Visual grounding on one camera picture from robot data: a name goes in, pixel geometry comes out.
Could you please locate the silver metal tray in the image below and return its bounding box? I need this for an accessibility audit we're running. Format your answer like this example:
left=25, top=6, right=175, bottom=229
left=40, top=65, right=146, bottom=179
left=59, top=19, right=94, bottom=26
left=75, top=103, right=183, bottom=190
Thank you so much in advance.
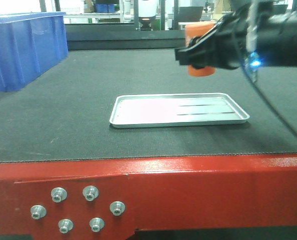
left=109, top=92, right=250, bottom=129

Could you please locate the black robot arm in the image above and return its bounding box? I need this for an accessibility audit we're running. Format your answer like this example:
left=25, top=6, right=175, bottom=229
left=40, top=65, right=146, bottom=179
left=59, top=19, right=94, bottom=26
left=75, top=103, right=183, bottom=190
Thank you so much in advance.
left=175, top=0, right=297, bottom=70

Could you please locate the orange cylindrical capacitor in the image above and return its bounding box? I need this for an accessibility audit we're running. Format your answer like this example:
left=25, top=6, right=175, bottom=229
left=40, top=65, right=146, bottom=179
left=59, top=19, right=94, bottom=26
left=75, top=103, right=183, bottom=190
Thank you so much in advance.
left=184, top=21, right=216, bottom=77

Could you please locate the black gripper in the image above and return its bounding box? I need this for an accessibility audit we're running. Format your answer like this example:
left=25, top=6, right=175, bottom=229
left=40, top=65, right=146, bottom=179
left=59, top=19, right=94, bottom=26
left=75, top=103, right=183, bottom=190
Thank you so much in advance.
left=175, top=9, right=248, bottom=70

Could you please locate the black conveyor belt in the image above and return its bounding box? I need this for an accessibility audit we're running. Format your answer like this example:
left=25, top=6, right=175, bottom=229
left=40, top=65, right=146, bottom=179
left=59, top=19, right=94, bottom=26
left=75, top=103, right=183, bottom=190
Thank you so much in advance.
left=0, top=49, right=297, bottom=163

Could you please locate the black cable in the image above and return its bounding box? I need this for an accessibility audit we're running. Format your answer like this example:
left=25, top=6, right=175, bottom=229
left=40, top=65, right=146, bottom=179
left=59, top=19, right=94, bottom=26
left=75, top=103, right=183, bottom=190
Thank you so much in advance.
left=232, top=9, right=297, bottom=148

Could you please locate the blue crate on conveyor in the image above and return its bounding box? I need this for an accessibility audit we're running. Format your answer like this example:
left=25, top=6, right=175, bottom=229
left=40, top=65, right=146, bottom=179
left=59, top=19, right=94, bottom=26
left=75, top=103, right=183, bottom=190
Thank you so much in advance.
left=0, top=11, right=68, bottom=92

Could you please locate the red conveyor frame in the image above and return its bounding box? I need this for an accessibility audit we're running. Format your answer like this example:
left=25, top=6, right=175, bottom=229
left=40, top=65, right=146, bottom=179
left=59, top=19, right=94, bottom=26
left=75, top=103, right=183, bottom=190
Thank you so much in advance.
left=0, top=153, right=297, bottom=240

